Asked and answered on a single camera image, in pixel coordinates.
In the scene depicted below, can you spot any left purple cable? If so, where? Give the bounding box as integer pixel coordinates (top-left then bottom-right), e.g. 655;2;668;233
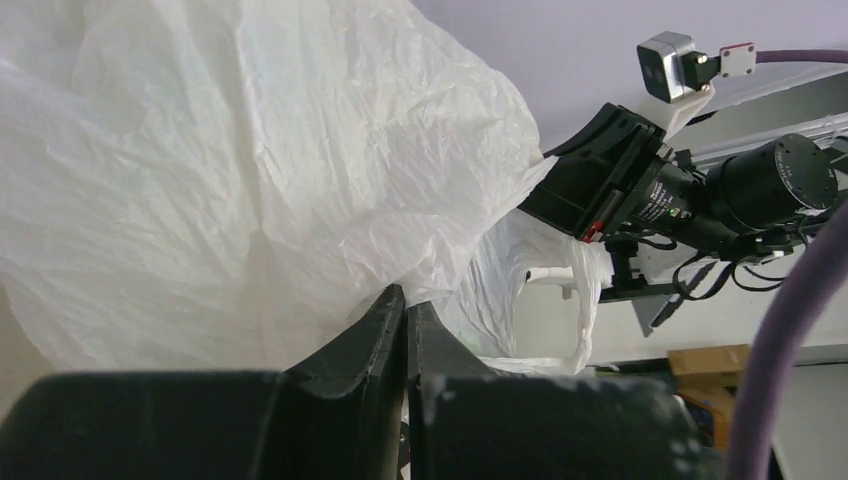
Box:
725;201;848;480

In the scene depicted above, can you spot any cardboard box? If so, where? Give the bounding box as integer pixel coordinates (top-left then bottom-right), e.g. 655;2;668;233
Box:
667;344;751;453

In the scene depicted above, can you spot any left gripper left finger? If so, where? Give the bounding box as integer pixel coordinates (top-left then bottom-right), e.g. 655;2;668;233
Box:
1;285;406;479

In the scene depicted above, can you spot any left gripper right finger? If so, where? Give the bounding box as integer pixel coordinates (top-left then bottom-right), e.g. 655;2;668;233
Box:
408;304;721;479

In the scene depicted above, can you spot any white plastic bag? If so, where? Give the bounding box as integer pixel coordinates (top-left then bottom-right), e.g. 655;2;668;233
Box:
1;1;611;374

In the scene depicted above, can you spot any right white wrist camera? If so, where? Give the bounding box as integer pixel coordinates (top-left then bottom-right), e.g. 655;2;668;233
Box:
636;31;758;140

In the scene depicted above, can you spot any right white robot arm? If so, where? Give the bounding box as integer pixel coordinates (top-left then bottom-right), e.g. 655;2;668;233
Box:
520;104;845;303

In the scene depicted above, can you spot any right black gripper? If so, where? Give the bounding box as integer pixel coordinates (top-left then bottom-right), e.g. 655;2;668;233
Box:
519;103;703;242

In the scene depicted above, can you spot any aluminium frame rail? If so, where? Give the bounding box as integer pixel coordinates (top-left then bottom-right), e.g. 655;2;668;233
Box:
670;70;847;169

